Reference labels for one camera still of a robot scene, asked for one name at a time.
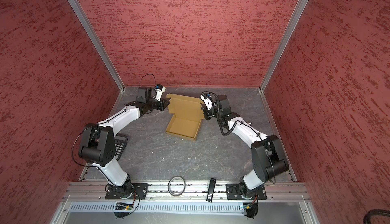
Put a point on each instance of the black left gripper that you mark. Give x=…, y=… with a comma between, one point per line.
x=162, y=106

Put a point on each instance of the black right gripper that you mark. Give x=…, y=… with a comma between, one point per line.
x=205, y=111

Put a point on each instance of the brown cardboard box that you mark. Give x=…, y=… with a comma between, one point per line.
x=187, y=116

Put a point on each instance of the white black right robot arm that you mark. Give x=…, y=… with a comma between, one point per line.
x=268, y=157

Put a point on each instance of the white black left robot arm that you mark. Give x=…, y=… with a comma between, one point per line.
x=97, y=146

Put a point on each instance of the black desk calculator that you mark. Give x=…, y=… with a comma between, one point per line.
x=120, y=141

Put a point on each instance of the black rectangular remote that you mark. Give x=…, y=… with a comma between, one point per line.
x=211, y=188

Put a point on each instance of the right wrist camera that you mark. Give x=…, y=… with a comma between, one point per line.
x=208, y=101

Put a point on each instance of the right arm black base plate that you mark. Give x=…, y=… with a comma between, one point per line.
x=238, y=191

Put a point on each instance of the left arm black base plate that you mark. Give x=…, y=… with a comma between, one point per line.
x=126, y=192

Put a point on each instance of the aluminium front frame rail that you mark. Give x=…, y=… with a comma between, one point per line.
x=189, y=191

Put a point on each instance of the left rear aluminium corner post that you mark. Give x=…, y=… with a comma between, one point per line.
x=82, y=17

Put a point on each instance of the aluminium corner post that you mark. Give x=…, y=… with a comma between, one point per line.
x=293, y=21
x=82, y=17

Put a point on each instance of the right rear aluminium corner post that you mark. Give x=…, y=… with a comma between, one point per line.
x=293, y=21

